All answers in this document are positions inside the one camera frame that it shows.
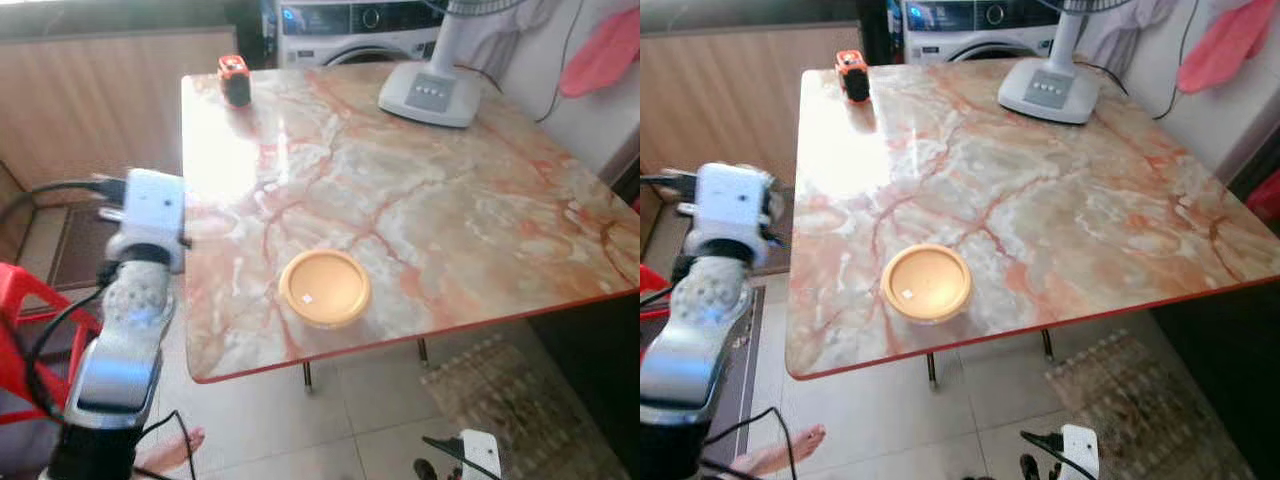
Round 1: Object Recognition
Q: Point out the wooden panel cabinet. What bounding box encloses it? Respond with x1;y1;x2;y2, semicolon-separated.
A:
640;28;861;186
0;28;238;206

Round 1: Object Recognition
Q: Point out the red plastic stool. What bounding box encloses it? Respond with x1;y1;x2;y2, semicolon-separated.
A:
640;262;669;321
0;262;101;426

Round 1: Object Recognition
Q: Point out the round yellow lidded container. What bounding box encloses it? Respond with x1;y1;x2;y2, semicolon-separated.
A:
278;248;373;330
881;243;974;324

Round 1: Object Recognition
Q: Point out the small orange black device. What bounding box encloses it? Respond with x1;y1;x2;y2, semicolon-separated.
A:
836;48;871;103
217;55;252;108

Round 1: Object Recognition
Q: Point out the bare person's foot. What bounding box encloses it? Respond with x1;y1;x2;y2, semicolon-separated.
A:
135;427;206;476
730;424;827;478

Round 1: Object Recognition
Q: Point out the pink cloth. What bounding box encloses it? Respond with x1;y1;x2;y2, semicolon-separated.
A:
1177;0;1276;94
558;8;641;99

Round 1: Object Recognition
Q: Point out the marble-top table with metal legs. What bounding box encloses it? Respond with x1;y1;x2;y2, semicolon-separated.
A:
180;62;641;393
785;58;1280;381

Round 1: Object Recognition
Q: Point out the white washing machine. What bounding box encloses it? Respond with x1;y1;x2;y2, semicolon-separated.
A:
903;0;1066;63
278;0;446;69

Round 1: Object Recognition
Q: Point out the grey white standing fan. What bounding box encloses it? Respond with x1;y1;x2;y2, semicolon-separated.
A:
997;0;1151;126
377;0;546;129

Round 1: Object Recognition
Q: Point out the beige patterned rug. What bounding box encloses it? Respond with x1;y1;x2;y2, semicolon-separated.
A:
420;335;626;480
1045;330;1256;480

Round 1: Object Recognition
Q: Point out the grey hanging cloth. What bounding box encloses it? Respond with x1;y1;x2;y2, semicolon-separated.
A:
470;0;561;76
1080;0;1181;71

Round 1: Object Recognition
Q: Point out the red object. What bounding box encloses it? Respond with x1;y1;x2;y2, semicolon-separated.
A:
1245;170;1280;223

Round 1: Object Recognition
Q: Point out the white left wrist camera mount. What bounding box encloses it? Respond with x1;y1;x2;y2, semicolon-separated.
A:
683;162;776;269
97;168;191;273

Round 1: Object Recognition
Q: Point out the thin black fan cable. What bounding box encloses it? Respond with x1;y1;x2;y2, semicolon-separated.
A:
455;0;586;125
1075;0;1201;121

